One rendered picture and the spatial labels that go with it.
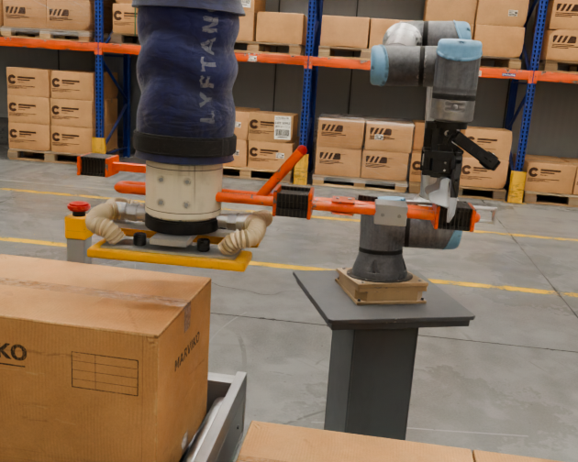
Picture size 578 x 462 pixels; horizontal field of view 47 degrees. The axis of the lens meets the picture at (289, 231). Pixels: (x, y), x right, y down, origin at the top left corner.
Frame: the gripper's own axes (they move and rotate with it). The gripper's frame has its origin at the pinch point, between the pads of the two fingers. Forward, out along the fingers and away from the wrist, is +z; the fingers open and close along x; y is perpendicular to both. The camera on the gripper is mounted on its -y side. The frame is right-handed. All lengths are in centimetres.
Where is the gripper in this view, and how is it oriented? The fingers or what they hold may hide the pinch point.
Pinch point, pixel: (449, 214)
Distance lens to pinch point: 150.7
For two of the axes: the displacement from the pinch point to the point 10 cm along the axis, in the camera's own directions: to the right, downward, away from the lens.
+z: -0.6, 9.7, 2.4
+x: -1.1, 2.4, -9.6
